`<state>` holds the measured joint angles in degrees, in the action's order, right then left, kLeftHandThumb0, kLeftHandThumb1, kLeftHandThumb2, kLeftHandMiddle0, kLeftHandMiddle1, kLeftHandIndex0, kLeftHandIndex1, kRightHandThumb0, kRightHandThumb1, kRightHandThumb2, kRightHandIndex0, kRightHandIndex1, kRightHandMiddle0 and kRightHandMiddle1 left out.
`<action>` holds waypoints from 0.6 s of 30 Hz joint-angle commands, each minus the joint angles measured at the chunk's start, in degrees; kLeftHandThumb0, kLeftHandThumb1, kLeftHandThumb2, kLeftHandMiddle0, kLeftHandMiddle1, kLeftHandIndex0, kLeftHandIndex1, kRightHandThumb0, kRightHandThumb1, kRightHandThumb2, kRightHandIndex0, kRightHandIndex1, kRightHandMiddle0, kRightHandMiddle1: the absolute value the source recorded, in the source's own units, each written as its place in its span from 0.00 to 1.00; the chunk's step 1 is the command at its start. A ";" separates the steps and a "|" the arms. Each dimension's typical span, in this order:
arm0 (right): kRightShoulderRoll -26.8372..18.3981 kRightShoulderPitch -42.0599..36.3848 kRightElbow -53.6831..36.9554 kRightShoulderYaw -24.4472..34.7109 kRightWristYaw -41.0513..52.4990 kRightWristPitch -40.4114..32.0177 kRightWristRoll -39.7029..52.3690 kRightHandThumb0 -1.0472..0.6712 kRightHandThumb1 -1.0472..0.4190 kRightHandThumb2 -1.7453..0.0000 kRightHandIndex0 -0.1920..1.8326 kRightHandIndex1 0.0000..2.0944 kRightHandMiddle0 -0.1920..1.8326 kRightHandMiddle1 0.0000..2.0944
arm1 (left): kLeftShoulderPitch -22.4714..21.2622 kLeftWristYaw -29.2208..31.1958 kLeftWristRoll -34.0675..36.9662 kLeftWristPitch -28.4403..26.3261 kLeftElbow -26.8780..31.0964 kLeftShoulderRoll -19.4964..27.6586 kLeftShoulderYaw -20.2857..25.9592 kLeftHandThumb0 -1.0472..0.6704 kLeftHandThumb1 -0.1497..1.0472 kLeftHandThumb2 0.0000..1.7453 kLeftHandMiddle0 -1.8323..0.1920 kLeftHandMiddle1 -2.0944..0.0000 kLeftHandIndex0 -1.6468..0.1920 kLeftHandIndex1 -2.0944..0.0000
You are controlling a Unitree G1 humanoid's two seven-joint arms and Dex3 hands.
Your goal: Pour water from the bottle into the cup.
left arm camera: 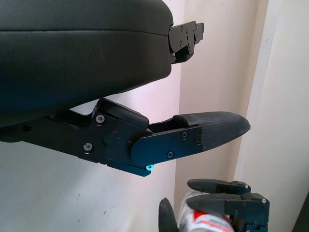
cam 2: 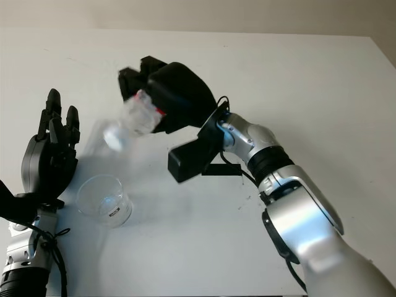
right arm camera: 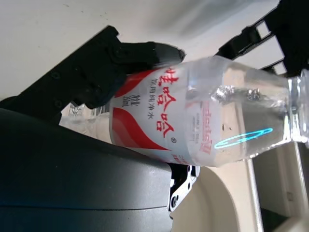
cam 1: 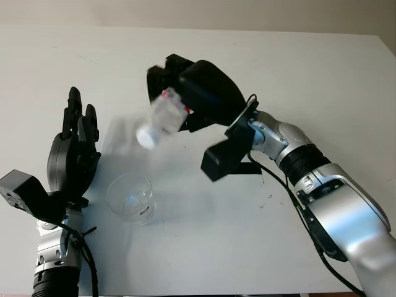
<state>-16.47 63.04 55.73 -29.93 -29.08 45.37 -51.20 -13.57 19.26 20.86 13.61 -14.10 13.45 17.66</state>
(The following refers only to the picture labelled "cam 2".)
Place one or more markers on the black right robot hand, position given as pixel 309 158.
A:
pixel 179 92

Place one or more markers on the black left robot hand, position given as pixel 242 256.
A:
pixel 46 167

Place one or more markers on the clear plastic water bottle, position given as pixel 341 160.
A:
pixel 136 117

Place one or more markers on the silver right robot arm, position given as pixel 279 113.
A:
pixel 309 222

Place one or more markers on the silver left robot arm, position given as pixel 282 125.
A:
pixel 28 272

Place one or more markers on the clear glass cup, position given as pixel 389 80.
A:
pixel 105 204

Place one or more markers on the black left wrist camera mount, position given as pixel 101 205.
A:
pixel 9 204

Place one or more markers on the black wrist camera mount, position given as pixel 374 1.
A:
pixel 9 204
pixel 185 161

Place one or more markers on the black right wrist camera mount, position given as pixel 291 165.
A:
pixel 185 161

